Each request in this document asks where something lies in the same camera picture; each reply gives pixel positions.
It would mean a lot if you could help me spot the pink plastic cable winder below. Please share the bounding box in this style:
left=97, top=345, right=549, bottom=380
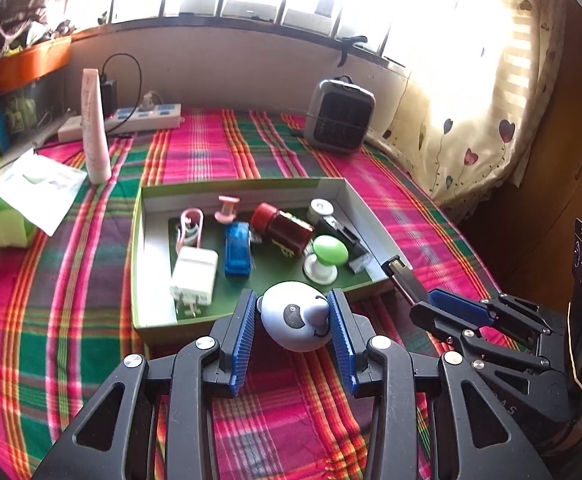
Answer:
left=214, top=195, right=242, bottom=224

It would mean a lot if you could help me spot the green white suction stand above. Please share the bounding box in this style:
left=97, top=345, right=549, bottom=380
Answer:
left=302, top=235, right=348, bottom=287

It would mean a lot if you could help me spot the green cardboard box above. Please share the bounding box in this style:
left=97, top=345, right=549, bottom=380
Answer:
left=130, top=176, right=414, bottom=346

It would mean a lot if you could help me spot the clear plastic storage box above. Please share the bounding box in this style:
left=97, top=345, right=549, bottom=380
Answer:
left=0, top=67, right=74, bottom=136

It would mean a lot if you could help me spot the green tissue pack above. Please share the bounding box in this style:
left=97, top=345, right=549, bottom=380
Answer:
left=0, top=195, right=34, bottom=248

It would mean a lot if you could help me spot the small white round cap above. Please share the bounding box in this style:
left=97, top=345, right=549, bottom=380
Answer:
left=307, top=198, right=336, bottom=224

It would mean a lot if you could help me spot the white plastic package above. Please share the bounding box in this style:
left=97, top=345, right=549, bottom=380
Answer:
left=0, top=152, right=88, bottom=236

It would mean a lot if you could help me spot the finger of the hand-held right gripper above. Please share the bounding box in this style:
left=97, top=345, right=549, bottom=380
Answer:
left=427, top=287, right=556, bottom=356
left=409, top=301, right=552, bottom=397

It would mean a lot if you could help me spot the blue upright box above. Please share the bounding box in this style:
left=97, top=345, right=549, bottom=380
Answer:
left=0, top=95, right=12, bottom=153

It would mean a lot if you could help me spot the blue transparent card reader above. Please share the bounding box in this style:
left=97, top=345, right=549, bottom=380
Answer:
left=223, top=221, right=253, bottom=279

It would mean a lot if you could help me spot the white power strip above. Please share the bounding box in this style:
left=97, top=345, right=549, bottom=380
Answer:
left=57, top=103, right=182, bottom=142

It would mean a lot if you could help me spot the black heater cord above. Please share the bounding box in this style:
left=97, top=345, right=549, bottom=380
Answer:
left=335, top=35, right=368, bottom=68

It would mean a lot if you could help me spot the pink white plastic clip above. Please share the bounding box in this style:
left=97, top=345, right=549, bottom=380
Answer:
left=175, top=208, right=206, bottom=252

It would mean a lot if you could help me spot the cream curtain with hearts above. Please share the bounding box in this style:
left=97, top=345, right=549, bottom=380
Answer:
left=381, top=0, right=566, bottom=221

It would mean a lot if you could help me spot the pink green plaid blanket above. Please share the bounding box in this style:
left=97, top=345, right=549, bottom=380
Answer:
left=0, top=105, right=512, bottom=480

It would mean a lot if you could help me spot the white pink cosmetic tube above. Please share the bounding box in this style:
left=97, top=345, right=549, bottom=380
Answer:
left=81, top=68, right=112, bottom=184

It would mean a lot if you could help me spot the white charger plug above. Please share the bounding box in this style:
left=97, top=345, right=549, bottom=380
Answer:
left=169, top=246, right=220, bottom=320

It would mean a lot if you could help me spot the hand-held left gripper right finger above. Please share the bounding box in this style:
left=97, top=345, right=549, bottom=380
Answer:
left=327, top=287, right=554, bottom=480

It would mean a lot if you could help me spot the orange plastic tray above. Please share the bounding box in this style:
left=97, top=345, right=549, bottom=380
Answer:
left=0, top=37, right=72, bottom=92

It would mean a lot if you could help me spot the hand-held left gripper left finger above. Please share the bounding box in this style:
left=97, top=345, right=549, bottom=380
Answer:
left=31, top=288, right=258, bottom=480

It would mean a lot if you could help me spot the red-brown bottle with green label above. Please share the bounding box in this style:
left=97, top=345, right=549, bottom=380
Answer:
left=250, top=202, right=314, bottom=257

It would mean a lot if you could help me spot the pale blue panda egg toy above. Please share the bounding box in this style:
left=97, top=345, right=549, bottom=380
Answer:
left=260, top=281, right=330, bottom=352

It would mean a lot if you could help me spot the brown patterned cloth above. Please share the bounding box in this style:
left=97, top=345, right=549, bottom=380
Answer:
left=0, top=0, right=74, bottom=56

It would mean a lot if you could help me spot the wooden cabinet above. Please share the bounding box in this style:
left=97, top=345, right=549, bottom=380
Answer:
left=463, top=5, right=582, bottom=291

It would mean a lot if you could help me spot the grey space heater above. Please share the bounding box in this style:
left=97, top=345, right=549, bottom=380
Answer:
left=303, top=77, right=376, bottom=153

